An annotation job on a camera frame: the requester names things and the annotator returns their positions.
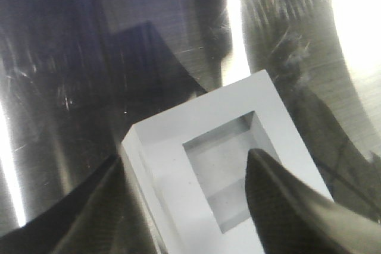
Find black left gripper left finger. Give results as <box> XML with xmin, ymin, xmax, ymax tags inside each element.
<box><xmin>1</xmin><ymin>156</ymin><xmax>155</xmax><ymax>253</ymax></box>

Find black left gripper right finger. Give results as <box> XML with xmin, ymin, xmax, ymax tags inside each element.
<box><xmin>245</xmin><ymin>148</ymin><xmax>380</xmax><ymax>253</ymax></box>

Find gray hollow base block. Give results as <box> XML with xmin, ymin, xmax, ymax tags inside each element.
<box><xmin>123</xmin><ymin>70</ymin><xmax>330</xmax><ymax>253</ymax></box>

